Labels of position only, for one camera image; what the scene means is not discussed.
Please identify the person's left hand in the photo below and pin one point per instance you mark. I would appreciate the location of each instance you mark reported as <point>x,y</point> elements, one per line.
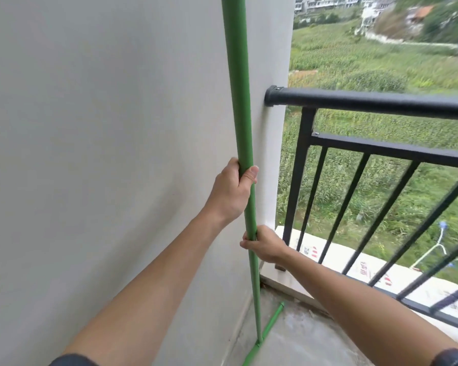
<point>226,194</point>

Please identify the person's right hand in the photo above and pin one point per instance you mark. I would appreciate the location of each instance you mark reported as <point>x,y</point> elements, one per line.
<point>265,245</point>

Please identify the person's left thumb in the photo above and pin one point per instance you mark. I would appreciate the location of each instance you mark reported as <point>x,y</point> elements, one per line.
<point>249,177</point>

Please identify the person's right fingers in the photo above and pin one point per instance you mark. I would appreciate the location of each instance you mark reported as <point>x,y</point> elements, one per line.
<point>248,242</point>

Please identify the green telescopic pole squeegee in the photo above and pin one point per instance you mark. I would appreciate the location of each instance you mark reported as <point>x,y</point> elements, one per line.
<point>242,148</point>

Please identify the person's left forearm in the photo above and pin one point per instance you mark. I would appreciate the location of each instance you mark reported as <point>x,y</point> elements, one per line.
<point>145,285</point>

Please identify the person's right forearm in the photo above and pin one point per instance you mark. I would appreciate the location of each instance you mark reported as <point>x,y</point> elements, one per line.
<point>362,301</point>

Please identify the black metal balcony railing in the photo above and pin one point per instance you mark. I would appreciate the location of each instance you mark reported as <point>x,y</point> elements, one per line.
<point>366,148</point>

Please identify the white plastic sheet red print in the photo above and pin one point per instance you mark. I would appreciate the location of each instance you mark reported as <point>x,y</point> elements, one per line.
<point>366,268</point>

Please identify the white street lamp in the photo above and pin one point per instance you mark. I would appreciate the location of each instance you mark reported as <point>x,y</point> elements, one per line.
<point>437,243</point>

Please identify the white buildings on hillside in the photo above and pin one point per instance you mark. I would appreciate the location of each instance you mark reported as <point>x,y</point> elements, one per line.
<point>351,7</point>

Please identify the person's left dark sleeve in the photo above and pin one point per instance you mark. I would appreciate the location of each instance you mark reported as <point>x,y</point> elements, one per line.
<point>74,360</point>

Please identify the person's dark sleeve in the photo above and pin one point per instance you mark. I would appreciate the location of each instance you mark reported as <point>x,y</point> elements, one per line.
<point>452,358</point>
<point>74,360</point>

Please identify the person's right dark sleeve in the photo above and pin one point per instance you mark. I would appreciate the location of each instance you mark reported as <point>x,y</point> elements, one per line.
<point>452,358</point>

